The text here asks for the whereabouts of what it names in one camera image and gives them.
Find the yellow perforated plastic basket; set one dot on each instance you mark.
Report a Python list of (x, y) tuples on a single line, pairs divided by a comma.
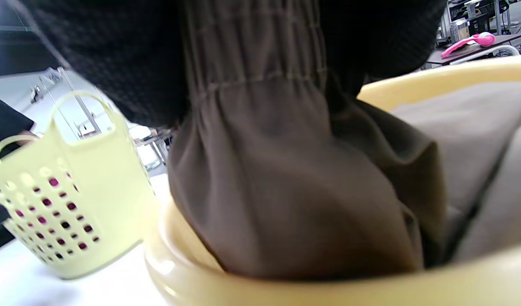
[(107, 170)]

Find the tan shorts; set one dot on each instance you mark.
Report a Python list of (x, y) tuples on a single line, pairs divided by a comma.
[(264, 191)]

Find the person's left hand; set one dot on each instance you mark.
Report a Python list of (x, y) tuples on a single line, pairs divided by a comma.
[(5, 117)]

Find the person's right hand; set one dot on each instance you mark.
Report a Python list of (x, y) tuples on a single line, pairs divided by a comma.
[(124, 51)]

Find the white cart with brown top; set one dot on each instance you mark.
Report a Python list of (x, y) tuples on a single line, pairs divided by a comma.
[(468, 52)]

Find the yellow round plastic basin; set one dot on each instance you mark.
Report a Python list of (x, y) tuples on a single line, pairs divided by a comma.
[(286, 293)]

